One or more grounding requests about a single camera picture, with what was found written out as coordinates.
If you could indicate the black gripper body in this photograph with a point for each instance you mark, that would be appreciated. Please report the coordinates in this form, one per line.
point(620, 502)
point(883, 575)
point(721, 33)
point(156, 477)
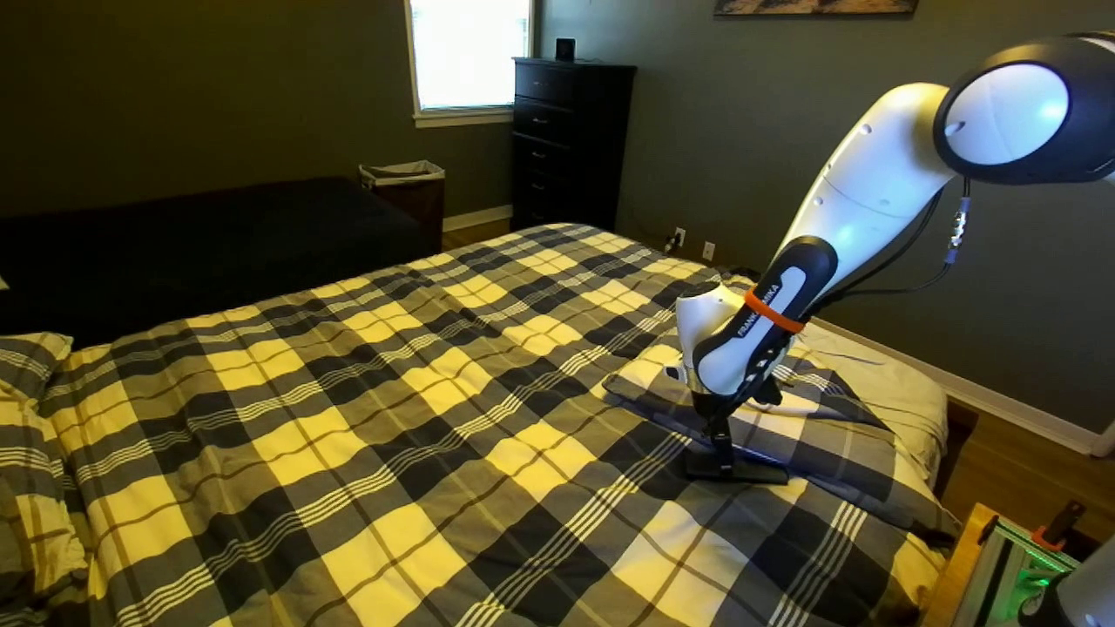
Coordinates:
point(726, 405)

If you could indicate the plaid duvet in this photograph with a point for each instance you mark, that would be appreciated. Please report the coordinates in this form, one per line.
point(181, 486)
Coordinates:
point(405, 464)

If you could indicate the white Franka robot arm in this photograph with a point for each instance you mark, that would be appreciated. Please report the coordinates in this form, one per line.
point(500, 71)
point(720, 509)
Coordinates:
point(874, 196)

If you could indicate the white bed sheet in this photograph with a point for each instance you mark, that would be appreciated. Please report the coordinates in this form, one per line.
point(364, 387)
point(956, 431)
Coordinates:
point(899, 387)

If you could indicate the wooden robot cart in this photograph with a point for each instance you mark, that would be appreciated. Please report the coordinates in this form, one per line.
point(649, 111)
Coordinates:
point(956, 570)

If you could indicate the black dresser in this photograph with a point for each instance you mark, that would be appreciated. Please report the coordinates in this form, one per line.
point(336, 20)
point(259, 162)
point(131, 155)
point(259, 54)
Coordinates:
point(572, 143)

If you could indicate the small trash bin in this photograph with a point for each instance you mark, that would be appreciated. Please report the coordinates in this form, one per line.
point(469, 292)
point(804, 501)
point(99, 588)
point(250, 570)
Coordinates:
point(405, 194)

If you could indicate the small black dresser item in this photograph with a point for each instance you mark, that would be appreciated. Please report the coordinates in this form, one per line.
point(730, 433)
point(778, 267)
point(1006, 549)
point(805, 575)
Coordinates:
point(566, 51)

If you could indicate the bright window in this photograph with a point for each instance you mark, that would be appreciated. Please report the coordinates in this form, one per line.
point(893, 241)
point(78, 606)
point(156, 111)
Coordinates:
point(473, 54)

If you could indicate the dark low daybed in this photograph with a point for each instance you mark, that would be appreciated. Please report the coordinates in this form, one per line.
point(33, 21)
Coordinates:
point(196, 250)

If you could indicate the plaid pillow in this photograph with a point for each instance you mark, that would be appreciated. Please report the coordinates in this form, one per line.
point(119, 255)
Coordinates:
point(29, 363)
point(37, 509)

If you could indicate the metal bracket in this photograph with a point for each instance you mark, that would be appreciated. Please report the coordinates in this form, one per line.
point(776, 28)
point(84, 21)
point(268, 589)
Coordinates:
point(1021, 575)

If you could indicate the framed wall picture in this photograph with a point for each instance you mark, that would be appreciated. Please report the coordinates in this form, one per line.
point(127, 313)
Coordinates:
point(812, 5)

